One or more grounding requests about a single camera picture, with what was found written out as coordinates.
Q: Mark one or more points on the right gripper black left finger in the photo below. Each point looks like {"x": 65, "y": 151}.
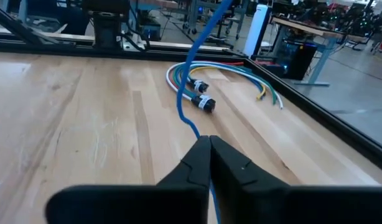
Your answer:
{"x": 132, "y": 205}

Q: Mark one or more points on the wooden top desk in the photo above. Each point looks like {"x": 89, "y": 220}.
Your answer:
{"x": 303, "y": 29}

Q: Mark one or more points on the black table edge rail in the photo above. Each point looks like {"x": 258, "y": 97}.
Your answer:
{"x": 334, "y": 124}

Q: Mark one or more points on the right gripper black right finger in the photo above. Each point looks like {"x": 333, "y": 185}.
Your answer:
{"x": 287, "y": 205}

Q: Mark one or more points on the grey rolling cart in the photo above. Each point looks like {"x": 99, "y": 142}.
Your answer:
{"x": 240, "y": 18}

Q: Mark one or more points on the white tower unit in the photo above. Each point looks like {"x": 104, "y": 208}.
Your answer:
{"x": 256, "y": 31}

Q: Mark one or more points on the black computer tower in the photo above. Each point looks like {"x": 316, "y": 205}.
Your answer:
{"x": 296, "y": 62}

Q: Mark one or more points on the black diagonal frame brace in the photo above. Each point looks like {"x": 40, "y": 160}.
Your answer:
{"x": 20, "y": 26}

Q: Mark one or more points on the background robot station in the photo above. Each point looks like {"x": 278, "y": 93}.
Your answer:
{"x": 349, "y": 18}

